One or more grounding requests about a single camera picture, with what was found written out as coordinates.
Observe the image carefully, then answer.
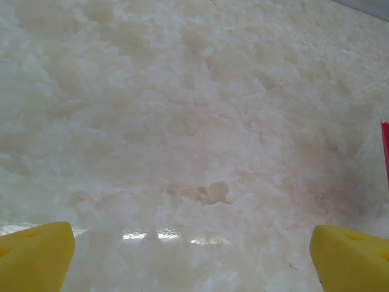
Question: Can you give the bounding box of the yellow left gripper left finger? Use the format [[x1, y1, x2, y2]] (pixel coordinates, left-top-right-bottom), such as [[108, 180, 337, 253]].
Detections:
[[0, 221, 76, 292]]

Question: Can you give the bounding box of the pink paper sheet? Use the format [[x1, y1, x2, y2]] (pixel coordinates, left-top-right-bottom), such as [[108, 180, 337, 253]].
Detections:
[[379, 117, 389, 190]]

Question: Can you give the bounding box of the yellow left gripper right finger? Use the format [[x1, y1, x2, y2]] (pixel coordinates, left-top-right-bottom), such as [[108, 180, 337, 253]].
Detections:
[[309, 224, 389, 292]]

